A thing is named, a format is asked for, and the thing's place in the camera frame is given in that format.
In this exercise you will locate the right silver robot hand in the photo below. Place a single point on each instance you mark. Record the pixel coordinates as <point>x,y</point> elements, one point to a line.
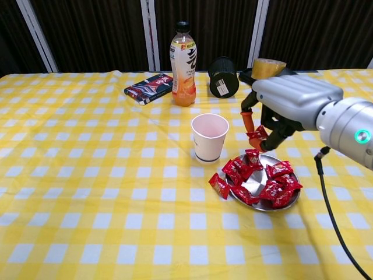
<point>294,99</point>

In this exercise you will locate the red candy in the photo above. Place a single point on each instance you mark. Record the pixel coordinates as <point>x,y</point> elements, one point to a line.
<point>253,157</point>
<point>271,189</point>
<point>291,182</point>
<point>284,199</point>
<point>233,165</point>
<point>219,186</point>
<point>244,195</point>
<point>258,134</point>
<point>236,178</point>
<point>247,172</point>
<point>279,169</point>

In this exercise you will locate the white paper cup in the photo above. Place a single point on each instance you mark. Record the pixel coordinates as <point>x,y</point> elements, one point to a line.
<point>209,146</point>

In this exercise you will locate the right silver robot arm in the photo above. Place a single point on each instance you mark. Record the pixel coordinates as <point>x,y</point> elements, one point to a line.
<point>349,122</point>

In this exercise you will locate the silver metal plate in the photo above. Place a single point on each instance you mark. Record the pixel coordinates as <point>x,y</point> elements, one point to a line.
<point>256,178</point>

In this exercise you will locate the yellow tape roll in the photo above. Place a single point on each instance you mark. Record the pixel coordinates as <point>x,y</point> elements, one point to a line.
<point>266,68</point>

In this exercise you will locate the black rubber slipper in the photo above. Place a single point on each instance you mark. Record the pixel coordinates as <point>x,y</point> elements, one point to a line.
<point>244,76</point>

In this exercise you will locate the black mesh pen holder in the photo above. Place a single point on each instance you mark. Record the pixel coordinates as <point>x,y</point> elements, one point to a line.
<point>223,84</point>

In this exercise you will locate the dark pleated curtain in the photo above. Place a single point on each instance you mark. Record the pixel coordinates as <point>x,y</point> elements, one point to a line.
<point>209,26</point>
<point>93,32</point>
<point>11,35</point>
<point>320,29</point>

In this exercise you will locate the orange juice bottle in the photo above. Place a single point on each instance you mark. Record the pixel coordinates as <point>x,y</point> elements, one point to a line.
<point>183,73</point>

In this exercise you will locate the dark blue printed box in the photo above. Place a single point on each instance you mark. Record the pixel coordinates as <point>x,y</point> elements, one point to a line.
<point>148,87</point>

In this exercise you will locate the yellow checked tablecloth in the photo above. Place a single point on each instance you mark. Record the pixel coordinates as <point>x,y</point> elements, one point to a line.
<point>87,175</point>

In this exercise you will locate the white metal frame post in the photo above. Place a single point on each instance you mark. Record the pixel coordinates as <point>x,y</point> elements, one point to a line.
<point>371,63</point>
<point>258,34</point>
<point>151,36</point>
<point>37,36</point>

